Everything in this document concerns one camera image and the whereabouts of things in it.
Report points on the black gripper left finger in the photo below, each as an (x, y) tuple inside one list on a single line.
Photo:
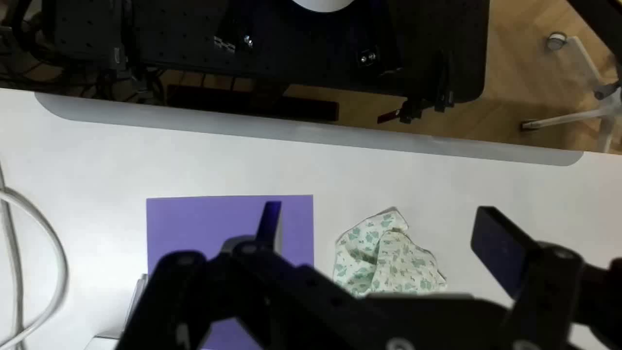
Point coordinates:
[(281, 306)]

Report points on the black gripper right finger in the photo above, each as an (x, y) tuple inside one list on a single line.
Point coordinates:
[(553, 287)]

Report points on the floral green white cloth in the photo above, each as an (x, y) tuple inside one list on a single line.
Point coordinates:
[(380, 256)]

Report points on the purple flat board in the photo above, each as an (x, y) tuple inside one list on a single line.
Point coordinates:
[(205, 225)]

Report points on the black equipment cart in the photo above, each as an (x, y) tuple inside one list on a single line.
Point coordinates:
[(242, 55)]

